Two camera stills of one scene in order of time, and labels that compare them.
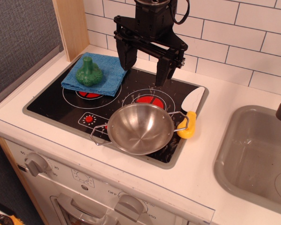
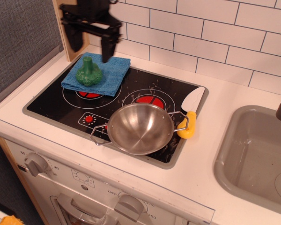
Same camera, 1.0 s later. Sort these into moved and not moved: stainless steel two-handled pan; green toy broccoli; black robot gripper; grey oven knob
Moved: black robot gripper
Not moved: green toy broccoli; stainless steel two-handled pan; grey oven knob
